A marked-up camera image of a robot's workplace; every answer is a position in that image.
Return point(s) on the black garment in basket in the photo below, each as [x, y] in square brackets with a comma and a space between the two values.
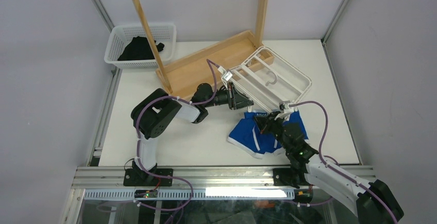
[137, 49]

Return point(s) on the wooden hanger stand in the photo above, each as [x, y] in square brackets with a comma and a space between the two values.
[181, 77]

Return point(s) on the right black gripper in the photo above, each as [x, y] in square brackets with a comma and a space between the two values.
[264, 122]

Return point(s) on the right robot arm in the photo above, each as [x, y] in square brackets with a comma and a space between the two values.
[369, 201]

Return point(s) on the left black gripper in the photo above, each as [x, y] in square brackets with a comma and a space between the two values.
[235, 100]

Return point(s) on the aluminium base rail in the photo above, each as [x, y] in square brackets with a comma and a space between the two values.
[204, 182]

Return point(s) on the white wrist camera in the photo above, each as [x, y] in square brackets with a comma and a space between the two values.
[286, 108]
[226, 75]

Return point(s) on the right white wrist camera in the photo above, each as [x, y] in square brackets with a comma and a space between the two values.
[286, 108]

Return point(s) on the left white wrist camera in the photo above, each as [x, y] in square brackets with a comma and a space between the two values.
[226, 75]

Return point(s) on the white perforated plastic basket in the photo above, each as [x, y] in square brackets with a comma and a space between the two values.
[164, 37]

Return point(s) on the white plastic clip hanger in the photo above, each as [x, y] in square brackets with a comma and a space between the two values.
[267, 78]

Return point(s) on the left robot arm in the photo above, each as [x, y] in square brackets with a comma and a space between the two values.
[153, 115]

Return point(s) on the blue boxer underwear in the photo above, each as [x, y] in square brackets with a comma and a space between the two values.
[247, 136]

